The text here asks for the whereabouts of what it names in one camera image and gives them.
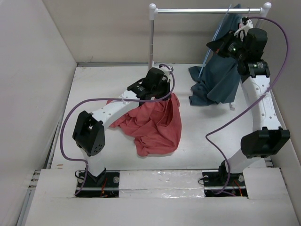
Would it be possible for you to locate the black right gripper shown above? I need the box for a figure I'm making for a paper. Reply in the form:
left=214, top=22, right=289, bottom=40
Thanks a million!
left=206, top=29, right=247, bottom=62

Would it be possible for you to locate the light blue wire hanger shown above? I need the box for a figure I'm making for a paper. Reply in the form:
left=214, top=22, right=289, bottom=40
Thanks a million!
left=198, top=4, right=232, bottom=78

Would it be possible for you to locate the red t shirt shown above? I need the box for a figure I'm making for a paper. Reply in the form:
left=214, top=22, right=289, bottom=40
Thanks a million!
left=110, top=93, right=182, bottom=157

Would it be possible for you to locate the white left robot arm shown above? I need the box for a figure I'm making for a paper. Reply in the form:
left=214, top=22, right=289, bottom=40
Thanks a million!
left=72, top=65, right=174, bottom=187

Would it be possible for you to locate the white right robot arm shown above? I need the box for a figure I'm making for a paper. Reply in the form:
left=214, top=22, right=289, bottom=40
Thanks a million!
left=207, top=28, right=290, bottom=185

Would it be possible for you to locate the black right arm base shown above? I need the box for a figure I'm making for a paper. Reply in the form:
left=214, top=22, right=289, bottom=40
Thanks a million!
left=198, top=161, right=247, bottom=197

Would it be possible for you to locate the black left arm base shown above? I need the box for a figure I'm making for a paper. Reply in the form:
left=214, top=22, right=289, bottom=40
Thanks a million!
left=75, top=170, right=120, bottom=198

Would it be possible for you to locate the teal t shirt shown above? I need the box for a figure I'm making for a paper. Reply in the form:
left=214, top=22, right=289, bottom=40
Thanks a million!
left=188, top=3, right=247, bottom=107

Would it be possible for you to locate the white clothes rack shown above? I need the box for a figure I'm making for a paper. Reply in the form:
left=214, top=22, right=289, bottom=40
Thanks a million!
left=147, top=2, right=272, bottom=111

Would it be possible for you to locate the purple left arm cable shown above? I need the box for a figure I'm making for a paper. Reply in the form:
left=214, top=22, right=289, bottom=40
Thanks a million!
left=60, top=64, right=176, bottom=196

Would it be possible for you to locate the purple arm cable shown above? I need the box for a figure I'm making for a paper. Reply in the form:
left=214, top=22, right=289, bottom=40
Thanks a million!
left=60, top=64, right=176, bottom=196
left=205, top=16, right=289, bottom=196

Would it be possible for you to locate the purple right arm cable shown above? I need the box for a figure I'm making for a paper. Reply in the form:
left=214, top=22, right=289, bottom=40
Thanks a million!
left=205, top=16, right=289, bottom=196

